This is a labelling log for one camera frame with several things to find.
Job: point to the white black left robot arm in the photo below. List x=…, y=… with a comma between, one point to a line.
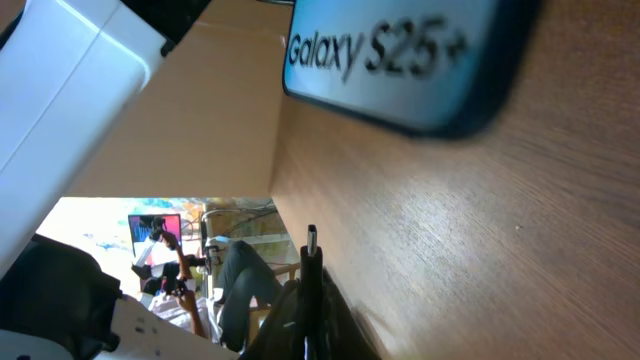
x=69, y=68

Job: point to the seated person in background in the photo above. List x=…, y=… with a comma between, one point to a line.
x=168, y=279

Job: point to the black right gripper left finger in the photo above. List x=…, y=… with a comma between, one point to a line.
x=277, y=338

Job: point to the colourful background monitor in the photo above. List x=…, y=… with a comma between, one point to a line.
x=145, y=230

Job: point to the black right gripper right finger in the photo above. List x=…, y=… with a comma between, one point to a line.
x=341, y=336

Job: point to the blue Galaxy smartphone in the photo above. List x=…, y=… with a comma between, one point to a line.
x=427, y=68

